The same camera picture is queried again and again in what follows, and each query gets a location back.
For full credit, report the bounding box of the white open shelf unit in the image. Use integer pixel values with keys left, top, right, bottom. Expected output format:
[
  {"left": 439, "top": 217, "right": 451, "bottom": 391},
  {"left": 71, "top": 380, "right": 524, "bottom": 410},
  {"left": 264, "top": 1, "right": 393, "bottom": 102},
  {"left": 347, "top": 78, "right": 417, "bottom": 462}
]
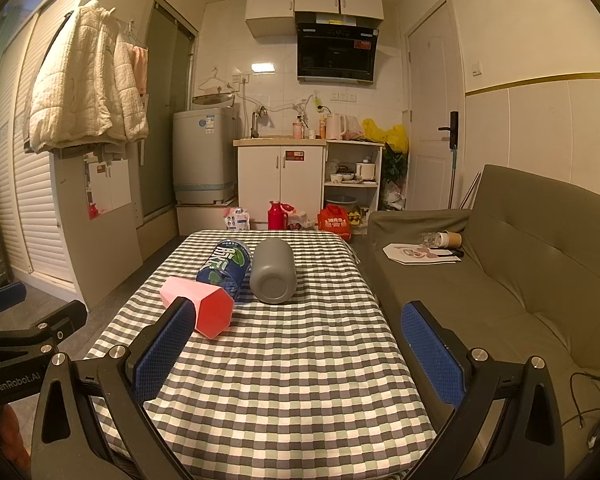
[{"left": 324, "top": 140, "right": 385, "bottom": 221}]

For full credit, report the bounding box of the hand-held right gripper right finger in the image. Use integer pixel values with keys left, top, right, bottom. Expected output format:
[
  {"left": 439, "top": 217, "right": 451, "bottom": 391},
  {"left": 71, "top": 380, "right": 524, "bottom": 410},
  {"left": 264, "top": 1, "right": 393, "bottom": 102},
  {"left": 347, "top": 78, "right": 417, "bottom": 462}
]
[{"left": 399, "top": 300, "right": 567, "bottom": 480}]

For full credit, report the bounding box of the green plant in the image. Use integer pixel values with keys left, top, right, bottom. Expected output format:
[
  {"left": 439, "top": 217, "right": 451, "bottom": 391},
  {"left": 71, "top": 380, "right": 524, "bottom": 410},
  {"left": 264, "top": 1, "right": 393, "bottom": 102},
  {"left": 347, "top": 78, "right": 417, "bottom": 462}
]
[{"left": 382, "top": 142, "right": 408, "bottom": 183}]

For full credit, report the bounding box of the pink hexagonal cup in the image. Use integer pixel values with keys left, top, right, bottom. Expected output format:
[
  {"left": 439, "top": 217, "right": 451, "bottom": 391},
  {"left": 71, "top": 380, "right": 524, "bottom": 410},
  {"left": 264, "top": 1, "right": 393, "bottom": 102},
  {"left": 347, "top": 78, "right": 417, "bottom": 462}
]
[{"left": 159, "top": 276, "right": 236, "bottom": 340}]

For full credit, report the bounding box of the black door handle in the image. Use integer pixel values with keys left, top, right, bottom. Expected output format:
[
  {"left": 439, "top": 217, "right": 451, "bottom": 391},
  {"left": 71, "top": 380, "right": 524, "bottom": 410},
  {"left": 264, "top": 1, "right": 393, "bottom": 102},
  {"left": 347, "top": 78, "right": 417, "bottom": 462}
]
[{"left": 439, "top": 111, "right": 460, "bottom": 150}]

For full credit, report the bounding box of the yellow plastic bag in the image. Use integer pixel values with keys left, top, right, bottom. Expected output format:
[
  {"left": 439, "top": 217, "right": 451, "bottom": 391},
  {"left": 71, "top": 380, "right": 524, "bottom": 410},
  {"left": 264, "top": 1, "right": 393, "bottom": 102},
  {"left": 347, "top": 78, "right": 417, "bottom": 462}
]
[{"left": 362, "top": 119, "right": 410, "bottom": 153}]

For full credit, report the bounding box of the white printed packet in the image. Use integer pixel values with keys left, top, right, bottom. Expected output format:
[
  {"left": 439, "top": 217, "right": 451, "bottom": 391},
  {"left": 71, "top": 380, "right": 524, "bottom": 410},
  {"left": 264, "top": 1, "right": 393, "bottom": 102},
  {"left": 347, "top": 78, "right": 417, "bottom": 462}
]
[{"left": 223, "top": 207, "right": 251, "bottom": 231}]

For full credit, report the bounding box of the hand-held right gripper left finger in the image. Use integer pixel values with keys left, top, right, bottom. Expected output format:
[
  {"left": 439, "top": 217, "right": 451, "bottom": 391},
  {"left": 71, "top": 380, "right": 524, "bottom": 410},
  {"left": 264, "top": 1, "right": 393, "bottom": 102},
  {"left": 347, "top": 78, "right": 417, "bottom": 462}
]
[{"left": 30, "top": 296, "right": 197, "bottom": 480}]

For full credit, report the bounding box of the metal basin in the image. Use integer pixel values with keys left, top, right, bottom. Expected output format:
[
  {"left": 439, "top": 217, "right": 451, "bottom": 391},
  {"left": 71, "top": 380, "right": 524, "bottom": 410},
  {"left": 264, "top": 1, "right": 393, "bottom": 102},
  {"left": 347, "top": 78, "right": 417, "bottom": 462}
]
[{"left": 192, "top": 92, "right": 233, "bottom": 108}]

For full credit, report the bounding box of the olive green sofa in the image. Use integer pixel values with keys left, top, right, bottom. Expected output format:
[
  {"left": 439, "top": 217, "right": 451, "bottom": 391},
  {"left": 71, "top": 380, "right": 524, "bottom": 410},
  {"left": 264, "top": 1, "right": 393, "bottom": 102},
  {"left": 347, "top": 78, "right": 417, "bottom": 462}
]
[{"left": 367, "top": 164, "right": 600, "bottom": 480}]

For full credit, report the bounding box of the metal faucet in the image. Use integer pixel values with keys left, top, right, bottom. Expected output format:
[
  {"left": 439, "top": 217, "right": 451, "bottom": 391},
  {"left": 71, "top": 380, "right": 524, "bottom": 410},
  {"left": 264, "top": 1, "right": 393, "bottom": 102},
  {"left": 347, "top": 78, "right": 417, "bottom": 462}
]
[{"left": 251, "top": 106, "right": 269, "bottom": 139}]

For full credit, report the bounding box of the white louvred wardrobe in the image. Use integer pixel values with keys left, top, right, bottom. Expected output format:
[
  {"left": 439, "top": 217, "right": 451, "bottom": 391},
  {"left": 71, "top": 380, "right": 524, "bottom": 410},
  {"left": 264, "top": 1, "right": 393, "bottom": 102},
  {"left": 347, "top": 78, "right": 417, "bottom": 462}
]
[{"left": 0, "top": 0, "right": 153, "bottom": 311}]

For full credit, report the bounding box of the frosted glass door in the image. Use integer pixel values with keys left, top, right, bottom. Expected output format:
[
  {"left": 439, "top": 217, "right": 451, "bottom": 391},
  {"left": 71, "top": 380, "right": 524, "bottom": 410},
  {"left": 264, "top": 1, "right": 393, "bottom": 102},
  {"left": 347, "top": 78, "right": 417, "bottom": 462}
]
[{"left": 142, "top": 0, "right": 198, "bottom": 221}]

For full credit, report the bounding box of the red shopping bag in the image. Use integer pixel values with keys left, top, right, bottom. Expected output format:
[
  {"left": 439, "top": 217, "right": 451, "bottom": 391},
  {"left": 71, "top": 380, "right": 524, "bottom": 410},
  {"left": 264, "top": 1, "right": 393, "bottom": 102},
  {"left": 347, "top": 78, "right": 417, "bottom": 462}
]
[{"left": 317, "top": 205, "right": 353, "bottom": 241}]

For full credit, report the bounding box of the grey washing machine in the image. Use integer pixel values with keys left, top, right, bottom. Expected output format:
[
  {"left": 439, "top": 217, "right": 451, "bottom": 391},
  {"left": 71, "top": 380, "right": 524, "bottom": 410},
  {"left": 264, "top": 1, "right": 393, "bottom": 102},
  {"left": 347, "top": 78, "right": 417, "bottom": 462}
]
[{"left": 173, "top": 108, "right": 241, "bottom": 206}]

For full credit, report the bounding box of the pink garment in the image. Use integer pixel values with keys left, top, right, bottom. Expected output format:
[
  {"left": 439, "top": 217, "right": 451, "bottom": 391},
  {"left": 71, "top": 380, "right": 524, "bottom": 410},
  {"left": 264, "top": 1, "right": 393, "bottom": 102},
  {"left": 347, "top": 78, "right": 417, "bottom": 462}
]
[{"left": 132, "top": 46, "right": 149, "bottom": 96}]

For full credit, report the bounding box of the wire clothes hanger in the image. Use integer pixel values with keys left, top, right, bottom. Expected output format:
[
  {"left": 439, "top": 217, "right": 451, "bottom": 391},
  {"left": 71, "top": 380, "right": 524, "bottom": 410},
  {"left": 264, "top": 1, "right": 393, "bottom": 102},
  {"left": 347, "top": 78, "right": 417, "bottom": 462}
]
[{"left": 197, "top": 67, "right": 236, "bottom": 96}]

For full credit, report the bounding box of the white sink cabinet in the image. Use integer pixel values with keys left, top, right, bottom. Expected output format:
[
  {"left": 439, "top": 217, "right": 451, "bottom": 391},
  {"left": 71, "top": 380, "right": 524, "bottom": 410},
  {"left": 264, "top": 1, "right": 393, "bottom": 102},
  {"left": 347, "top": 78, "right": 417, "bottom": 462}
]
[{"left": 233, "top": 137, "right": 327, "bottom": 231}]

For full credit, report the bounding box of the black cable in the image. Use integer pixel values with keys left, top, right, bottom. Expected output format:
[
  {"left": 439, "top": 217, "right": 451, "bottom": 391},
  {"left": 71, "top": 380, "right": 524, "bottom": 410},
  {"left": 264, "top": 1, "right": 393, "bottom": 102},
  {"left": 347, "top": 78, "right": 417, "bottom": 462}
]
[{"left": 570, "top": 371, "right": 600, "bottom": 428}]

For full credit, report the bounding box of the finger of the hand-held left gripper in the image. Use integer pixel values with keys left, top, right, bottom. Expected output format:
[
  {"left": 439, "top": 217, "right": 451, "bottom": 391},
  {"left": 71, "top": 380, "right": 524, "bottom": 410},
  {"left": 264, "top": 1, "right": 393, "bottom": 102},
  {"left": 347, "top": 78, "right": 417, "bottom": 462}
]
[
  {"left": 0, "top": 299, "right": 89, "bottom": 362},
  {"left": 0, "top": 281, "right": 27, "bottom": 331}
]

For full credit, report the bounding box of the mirror panel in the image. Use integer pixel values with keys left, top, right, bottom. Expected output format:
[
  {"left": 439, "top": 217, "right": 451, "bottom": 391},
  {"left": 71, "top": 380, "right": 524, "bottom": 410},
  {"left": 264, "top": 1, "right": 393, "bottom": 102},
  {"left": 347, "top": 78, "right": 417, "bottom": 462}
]
[{"left": 83, "top": 152, "right": 131, "bottom": 220}]

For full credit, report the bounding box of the white door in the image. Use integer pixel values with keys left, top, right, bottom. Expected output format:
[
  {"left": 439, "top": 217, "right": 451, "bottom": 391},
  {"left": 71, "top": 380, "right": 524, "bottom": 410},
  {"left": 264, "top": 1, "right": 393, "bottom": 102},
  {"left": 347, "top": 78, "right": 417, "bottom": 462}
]
[{"left": 405, "top": 0, "right": 466, "bottom": 211}]

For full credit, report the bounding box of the white quilted jacket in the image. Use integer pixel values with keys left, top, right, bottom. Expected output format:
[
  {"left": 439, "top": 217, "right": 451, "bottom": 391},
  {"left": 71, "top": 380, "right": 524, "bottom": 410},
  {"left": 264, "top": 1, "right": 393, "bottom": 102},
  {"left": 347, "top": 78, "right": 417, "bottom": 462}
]
[{"left": 22, "top": 1, "right": 150, "bottom": 155}]

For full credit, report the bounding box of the printed paper sheet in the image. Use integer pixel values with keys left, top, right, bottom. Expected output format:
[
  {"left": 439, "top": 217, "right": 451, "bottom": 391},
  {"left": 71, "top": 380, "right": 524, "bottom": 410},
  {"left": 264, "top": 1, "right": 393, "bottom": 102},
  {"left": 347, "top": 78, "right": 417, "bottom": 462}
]
[{"left": 382, "top": 242, "right": 463, "bottom": 265}]

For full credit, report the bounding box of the black range hood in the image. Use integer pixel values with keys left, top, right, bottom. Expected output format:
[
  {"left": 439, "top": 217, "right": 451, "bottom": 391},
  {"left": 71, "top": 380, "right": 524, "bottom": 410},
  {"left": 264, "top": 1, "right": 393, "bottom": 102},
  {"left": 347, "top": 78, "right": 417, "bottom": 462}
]
[{"left": 295, "top": 11, "right": 381, "bottom": 83}]

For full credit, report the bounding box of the person's left hand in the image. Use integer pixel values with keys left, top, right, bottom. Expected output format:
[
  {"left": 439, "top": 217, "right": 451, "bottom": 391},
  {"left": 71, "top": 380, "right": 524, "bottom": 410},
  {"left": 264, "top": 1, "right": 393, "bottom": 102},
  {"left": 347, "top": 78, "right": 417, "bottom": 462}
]
[{"left": 0, "top": 404, "right": 32, "bottom": 467}]

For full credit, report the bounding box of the grey cup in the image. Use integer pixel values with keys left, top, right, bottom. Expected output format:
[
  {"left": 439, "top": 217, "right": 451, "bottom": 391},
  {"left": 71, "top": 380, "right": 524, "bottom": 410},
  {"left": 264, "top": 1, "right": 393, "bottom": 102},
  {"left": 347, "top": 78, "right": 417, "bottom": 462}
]
[{"left": 249, "top": 238, "right": 297, "bottom": 305}]

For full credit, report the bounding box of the red thermos jug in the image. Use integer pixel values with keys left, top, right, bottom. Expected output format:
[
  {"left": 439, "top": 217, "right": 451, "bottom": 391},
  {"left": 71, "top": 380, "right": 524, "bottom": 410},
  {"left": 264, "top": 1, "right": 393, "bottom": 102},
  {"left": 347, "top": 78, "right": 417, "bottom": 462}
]
[{"left": 267, "top": 201, "right": 289, "bottom": 231}]

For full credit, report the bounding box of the checked tablecloth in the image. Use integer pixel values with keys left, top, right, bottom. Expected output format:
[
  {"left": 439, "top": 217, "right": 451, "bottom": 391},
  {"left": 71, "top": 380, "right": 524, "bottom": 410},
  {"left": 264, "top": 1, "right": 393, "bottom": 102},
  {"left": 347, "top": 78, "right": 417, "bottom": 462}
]
[{"left": 82, "top": 230, "right": 438, "bottom": 480}]

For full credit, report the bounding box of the pale pink kettle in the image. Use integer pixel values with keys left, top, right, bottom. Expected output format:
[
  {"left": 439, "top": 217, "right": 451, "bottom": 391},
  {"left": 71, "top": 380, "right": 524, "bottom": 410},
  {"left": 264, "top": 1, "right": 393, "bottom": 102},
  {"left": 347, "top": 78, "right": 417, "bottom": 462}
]
[{"left": 326, "top": 113, "right": 348, "bottom": 141}]

